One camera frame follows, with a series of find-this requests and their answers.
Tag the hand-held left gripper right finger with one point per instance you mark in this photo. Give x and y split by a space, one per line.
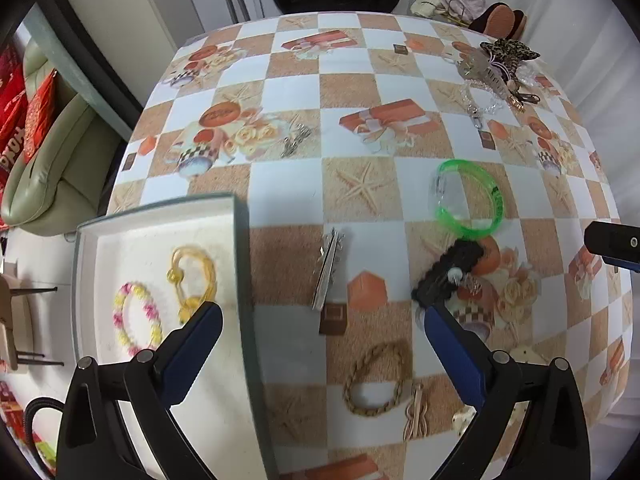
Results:
447 340

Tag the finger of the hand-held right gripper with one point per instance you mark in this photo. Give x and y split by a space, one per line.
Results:
612 242

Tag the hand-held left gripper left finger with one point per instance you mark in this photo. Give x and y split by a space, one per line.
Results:
200 330

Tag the black scalloped hair clip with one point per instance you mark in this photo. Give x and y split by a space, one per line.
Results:
447 265

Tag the beige hair clip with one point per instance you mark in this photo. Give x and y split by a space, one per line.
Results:
415 410

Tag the white rectangular tray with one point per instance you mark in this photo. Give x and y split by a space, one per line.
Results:
130 260

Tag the checked printed tablecloth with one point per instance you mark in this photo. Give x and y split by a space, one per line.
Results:
380 195

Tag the gold hair clip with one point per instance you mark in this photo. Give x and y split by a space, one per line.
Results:
520 101

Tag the wooden stool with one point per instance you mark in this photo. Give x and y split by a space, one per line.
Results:
10 320

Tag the colourful bags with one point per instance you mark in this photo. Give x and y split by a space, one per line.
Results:
15 420

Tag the silver comb hair clip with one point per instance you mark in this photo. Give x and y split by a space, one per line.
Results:
482 72

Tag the beige leather sofa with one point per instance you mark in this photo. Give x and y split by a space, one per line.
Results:
60 160

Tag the brown slippers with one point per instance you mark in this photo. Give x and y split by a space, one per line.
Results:
500 20

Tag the red square cushion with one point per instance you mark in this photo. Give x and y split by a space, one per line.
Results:
40 115

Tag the grey pillar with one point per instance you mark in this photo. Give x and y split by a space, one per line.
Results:
85 70

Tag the pile of pale clothes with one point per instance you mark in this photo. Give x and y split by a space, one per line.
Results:
445 0

